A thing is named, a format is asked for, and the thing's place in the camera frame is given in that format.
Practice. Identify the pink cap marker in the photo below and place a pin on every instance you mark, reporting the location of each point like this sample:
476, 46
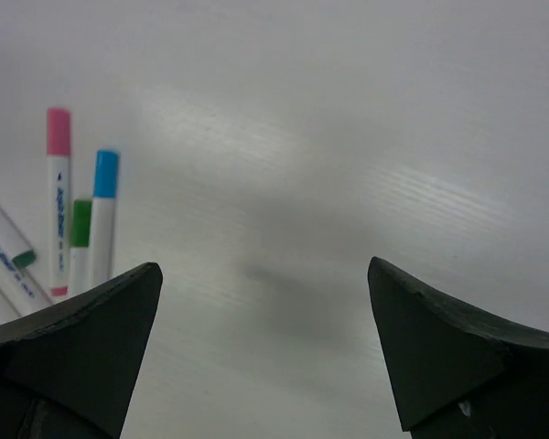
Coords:
58, 200

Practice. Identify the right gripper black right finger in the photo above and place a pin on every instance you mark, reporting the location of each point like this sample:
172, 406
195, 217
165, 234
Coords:
457, 371

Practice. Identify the dark green cap marker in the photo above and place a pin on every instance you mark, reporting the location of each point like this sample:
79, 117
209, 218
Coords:
13, 242

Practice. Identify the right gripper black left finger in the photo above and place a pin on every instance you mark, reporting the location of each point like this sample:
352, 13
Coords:
69, 370

